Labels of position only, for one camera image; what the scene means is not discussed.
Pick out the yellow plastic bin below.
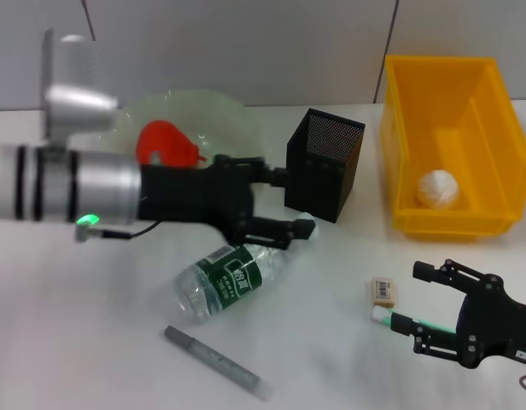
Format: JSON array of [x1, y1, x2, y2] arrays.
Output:
[[381, 54, 526, 237]]

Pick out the clear green-label water bottle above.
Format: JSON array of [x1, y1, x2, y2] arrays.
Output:
[[173, 212, 320, 325]]

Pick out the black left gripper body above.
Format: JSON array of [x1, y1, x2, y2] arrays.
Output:
[[138, 155, 256, 241]]

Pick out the red-orange toy orange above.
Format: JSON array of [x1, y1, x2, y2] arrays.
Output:
[[135, 120, 209, 166]]

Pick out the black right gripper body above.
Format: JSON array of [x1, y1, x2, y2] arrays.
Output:
[[456, 274, 526, 370]]

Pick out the grey marker pen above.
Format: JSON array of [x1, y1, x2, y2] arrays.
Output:
[[163, 325, 275, 403]]

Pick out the white paper ball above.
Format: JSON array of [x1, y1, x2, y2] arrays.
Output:
[[417, 169, 460, 210]]

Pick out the pale green glass fruit plate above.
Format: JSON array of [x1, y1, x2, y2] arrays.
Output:
[[108, 88, 266, 172]]

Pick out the black mesh pen holder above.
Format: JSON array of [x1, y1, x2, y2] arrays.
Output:
[[283, 108, 366, 224]]

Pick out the left arm cable with plug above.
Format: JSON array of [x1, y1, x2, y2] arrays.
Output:
[[74, 220, 161, 243]]

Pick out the beige eraser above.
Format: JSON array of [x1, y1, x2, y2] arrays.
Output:
[[370, 276, 399, 308]]

